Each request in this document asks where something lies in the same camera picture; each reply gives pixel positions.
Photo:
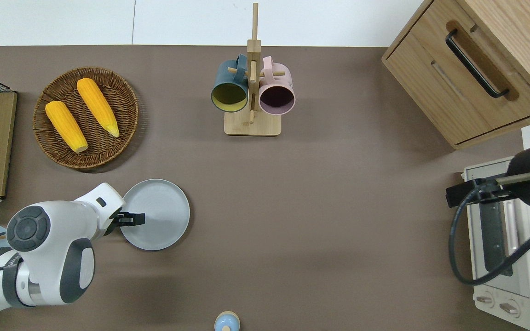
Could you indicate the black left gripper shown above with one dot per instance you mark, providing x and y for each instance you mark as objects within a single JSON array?
[{"x": 117, "y": 221}]

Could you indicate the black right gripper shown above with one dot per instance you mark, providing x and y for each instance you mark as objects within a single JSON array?
[{"x": 525, "y": 181}]

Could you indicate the gray round plate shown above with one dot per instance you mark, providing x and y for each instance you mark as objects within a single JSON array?
[{"x": 164, "y": 214}]

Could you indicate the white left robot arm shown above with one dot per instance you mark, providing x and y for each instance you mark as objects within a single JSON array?
[{"x": 48, "y": 257}]

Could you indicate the brown wicker basket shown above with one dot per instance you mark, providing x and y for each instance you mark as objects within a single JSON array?
[{"x": 104, "y": 151}]

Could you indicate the yellow corn cob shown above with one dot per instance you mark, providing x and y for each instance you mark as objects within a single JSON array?
[
  {"x": 98, "y": 106},
  {"x": 66, "y": 126}
]

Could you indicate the light wooden cabinet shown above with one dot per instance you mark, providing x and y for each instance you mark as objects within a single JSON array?
[{"x": 430, "y": 78}]

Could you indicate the wooden mug tree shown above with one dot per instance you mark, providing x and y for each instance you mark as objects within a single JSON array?
[{"x": 252, "y": 125}]

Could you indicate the dark teal mug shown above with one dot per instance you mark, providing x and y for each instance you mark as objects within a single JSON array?
[{"x": 229, "y": 82}]

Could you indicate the pink mug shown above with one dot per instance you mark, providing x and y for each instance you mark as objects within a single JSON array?
[{"x": 278, "y": 85}]

